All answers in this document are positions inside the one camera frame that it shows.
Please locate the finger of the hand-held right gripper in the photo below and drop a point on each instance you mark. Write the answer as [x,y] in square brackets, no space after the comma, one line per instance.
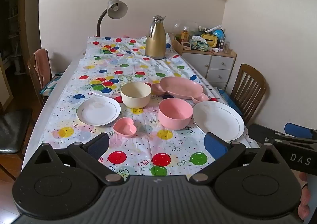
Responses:
[297,129]
[260,131]

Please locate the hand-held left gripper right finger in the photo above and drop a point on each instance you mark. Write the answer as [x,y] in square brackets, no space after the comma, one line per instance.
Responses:
[215,146]

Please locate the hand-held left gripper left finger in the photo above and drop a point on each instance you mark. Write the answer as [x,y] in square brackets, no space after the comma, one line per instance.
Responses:
[99,143]

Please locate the white plate with gold rim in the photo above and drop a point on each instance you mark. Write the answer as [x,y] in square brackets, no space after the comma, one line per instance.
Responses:
[99,112]
[218,120]

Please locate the pink heart-shaped dish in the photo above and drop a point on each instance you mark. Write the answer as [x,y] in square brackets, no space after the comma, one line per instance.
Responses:
[125,129]

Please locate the pink bowl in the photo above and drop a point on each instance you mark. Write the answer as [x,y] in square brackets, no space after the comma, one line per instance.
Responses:
[173,122]

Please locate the cream bowl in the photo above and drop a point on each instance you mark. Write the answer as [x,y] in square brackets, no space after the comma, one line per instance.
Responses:
[136,101]

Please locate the pink divided plate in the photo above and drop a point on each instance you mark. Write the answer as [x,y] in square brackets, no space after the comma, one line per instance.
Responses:
[180,87]

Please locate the person's right hand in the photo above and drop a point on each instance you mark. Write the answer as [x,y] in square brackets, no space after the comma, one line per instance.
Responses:
[305,201]

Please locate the blue flat box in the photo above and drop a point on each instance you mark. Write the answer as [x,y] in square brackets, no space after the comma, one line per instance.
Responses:
[230,101]

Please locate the balloon print tablecloth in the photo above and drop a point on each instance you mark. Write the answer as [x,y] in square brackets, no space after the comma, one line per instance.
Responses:
[148,139]

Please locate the wooden slat-back chair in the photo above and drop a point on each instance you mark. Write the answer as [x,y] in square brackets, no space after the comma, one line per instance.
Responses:
[247,82]

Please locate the teal seat cushion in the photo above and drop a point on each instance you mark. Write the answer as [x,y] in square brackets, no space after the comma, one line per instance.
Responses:
[50,85]

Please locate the white drawer cabinet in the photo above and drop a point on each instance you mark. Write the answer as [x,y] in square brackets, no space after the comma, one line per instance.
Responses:
[218,63]

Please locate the wooden chair with black seat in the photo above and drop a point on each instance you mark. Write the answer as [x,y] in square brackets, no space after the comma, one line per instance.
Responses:
[14,127]

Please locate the pink towel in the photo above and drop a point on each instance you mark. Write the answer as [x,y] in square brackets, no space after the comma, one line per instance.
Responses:
[43,65]

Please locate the wooden chair with towel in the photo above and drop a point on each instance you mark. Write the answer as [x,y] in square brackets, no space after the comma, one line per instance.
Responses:
[32,70]

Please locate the green floral tissue box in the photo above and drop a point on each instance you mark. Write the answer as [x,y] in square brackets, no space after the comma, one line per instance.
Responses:
[199,44]

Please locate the yellow box with slot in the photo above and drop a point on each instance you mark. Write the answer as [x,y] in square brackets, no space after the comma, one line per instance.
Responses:
[209,39]

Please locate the blue globe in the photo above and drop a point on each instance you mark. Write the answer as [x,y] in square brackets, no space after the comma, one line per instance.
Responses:
[219,33]

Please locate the orange bottle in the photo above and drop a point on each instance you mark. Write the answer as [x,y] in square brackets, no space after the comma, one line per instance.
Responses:
[184,35]

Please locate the gold thermos jug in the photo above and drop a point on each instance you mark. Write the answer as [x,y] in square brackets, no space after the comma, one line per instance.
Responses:
[155,43]

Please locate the clear glass bowl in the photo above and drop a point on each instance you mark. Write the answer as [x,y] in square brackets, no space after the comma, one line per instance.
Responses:
[182,25]

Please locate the grey desk lamp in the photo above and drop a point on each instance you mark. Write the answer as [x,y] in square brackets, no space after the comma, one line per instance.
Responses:
[116,8]

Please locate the dark tall cabinet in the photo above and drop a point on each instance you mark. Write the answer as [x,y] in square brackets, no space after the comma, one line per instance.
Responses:
[12,15]

